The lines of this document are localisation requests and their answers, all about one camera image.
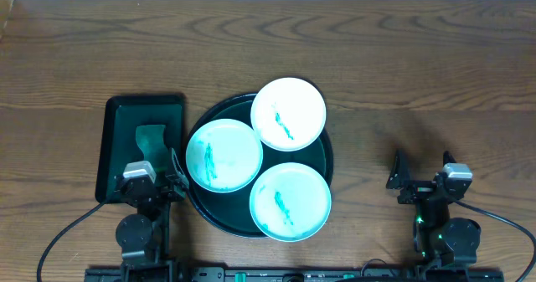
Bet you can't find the green yellow sponge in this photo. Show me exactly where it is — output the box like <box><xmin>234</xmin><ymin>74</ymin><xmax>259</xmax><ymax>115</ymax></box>
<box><xmin>135</xmin><ymin>125</ymin><xmax>168</xmax><ymax>173</ymax></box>

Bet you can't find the white plate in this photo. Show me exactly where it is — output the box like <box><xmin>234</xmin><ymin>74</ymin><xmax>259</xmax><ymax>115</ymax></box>
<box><xmin>249</xmin><ymin>162</ymin><xmax>332</xmax><ymax>243</ymax></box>
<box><xmin>250</xmin><ymin>77</ymin><xmax>327</xmax><ymax>152</ymax></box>
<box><xmin>185</xmin><ymin>119</ymin><xmax>263</xmax><ymax>193</ymax></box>

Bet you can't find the white plate bottom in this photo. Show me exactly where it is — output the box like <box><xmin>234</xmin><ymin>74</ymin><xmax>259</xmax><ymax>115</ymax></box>
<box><xmin>249</xmin><ymin>162</ymin><xmax>332</xmax><ymax>243</ymax></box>

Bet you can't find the white plate top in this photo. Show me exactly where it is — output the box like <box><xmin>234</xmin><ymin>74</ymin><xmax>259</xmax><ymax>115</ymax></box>
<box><xmin>250</xmin><ymin>77</ymin><xmax>327</xmax><ymax>152</ymax></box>

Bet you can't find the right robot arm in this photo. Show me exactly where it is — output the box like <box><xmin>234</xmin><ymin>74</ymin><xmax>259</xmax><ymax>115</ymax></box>
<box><xmin>386</xmin><ymin>150</ymin><xmax>482</xmax><ymax>281</ymax></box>

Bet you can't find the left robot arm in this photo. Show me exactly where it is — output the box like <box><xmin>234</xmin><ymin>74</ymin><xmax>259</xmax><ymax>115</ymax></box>
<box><xmin>115</xmin><ymin>148</ymin><xmax>189</xmax><ymax>282</ymax></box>

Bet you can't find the black rectangular water tray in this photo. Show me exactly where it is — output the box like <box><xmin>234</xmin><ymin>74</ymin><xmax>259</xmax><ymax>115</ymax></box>
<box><xmin>95</xmin><ymin>95</ymin><xmax>183</xmax><ymax>203</ymax></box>

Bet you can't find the black round tray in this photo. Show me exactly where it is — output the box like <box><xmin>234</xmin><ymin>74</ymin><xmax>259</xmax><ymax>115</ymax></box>
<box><xmin>188</xmin><ymin>93</ymin><xmax>333</xmax><ymax>238</ymax></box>

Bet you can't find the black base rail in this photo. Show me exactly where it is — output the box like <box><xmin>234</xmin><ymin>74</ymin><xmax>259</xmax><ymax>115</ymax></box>
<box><xmin>83</xmin><ymin>265</ymin><xmax>506</xmax><ymax>282</ymax></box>

